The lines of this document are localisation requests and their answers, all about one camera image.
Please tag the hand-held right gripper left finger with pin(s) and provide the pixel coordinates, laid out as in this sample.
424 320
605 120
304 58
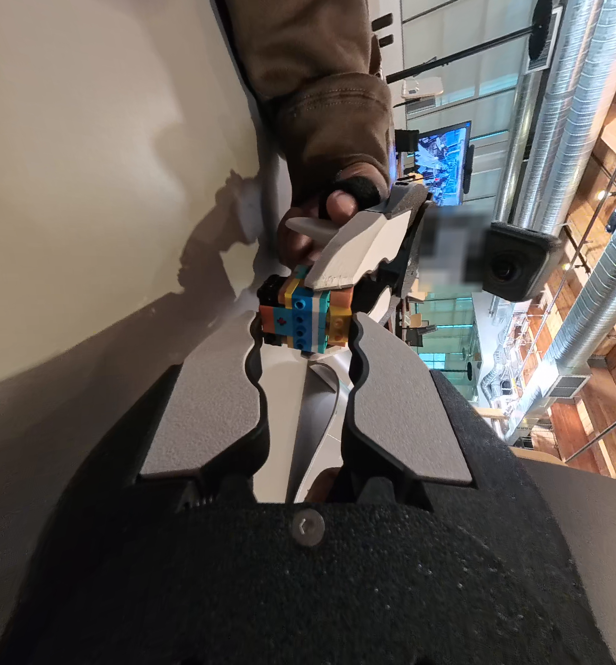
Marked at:
209 405

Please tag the silver air duct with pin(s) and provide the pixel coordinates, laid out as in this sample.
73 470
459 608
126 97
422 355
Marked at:
593 306
572 104

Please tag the person's left hand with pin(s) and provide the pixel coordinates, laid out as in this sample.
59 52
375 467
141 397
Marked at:
341 205

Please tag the person's left forearm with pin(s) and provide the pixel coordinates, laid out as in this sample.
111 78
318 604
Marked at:
328 78

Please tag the grey desk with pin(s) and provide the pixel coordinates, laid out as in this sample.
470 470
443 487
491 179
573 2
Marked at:
79 156

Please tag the ceiling air vent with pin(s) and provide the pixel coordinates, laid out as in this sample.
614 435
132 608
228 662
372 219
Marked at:
570 385

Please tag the black floor lamp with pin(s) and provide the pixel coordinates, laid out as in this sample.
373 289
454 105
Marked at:
469 49

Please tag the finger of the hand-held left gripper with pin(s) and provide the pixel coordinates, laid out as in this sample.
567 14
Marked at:
379 301
360 244

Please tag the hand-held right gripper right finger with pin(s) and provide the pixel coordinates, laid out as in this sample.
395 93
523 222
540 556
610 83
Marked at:
406 421

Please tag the wall television screen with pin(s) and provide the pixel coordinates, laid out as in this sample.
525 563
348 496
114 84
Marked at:
440 161

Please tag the brown teal toy brick model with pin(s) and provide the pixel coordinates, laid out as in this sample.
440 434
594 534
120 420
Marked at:
297 317

